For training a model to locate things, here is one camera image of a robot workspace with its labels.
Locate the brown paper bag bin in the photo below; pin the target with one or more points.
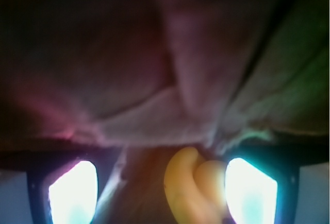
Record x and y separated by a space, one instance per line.
148 75

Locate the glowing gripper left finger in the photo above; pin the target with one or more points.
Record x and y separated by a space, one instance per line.
63 193

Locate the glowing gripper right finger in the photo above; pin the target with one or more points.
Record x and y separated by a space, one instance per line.
260 192

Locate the yellow rubber duck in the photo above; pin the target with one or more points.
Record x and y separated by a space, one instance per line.
195 188

